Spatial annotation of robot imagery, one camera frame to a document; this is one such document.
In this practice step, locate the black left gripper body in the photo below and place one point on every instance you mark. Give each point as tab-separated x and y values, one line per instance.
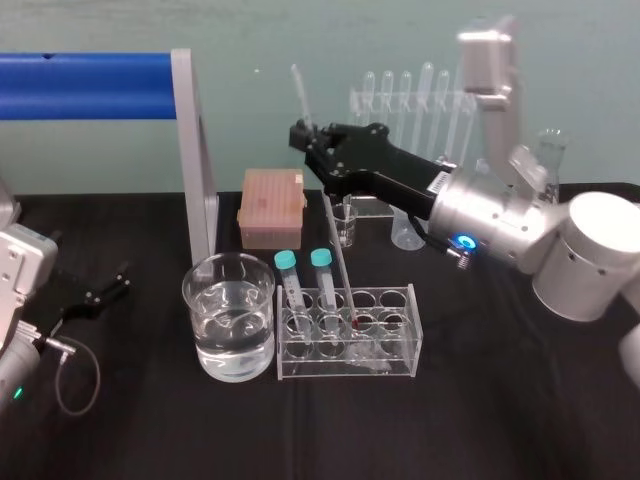
65	300

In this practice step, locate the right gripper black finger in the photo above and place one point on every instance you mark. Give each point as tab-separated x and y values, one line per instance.
300	135
334	136

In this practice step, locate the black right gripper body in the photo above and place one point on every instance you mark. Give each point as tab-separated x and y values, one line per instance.
385	170

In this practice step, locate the glass thermometer with red bulb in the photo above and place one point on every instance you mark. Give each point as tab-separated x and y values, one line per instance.
343	270

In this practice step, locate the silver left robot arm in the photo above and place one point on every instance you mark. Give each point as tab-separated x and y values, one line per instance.
20	280

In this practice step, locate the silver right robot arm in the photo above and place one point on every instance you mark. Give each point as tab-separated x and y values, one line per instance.
500	215

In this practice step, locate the small glass beaker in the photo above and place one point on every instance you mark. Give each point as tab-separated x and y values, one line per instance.
345	227

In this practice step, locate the large glass beaker with water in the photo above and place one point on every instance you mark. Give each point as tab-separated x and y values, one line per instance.
230	330

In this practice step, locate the teal capped centrifuge tube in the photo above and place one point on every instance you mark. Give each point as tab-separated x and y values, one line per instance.
292	290
324	285

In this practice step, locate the clear acrylic test tube rack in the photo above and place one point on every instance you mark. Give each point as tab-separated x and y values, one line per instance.
395	330

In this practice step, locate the blue horizontal tube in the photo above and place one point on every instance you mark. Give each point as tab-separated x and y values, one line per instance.
85	85

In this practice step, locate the clear acrylic pipette stand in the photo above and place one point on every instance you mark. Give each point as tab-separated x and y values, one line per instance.
372	205

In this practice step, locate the small clear plastic measuring cup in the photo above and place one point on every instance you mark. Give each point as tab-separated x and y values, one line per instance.
404	232

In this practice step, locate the pink pipette tip box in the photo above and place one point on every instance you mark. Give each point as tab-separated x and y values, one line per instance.
272	210

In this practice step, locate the grey upright stand panel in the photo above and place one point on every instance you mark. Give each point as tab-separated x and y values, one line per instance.
196	165

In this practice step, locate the glass conical flask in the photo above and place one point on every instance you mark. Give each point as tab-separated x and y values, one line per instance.
552	150

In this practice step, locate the black table cloth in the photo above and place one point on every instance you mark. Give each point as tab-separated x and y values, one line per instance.
450	400

